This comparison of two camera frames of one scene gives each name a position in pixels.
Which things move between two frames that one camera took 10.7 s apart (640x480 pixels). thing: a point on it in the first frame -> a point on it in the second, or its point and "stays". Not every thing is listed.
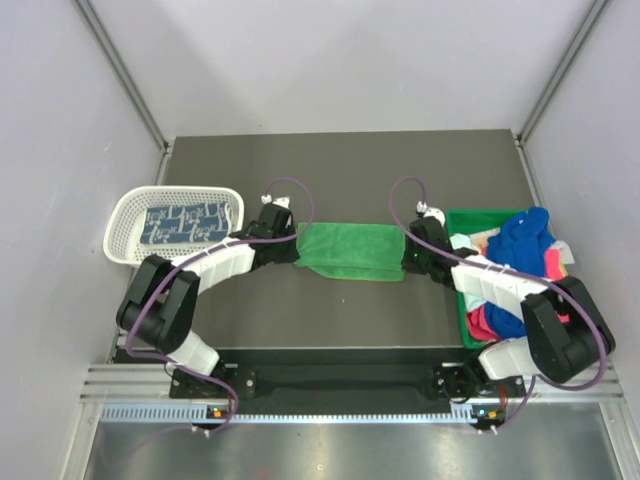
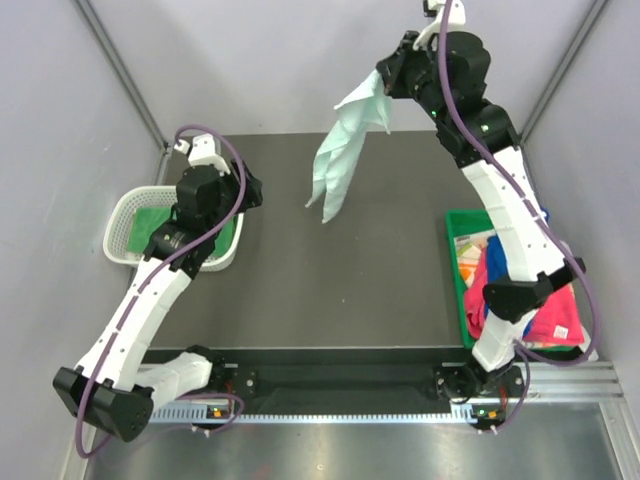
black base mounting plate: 345,377 stays
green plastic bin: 461,222 stays
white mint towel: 460,241 -> 367,105
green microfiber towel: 353,251 -> 145,219
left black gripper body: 285,251 -> 229,190
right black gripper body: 413,259 -> 409,78
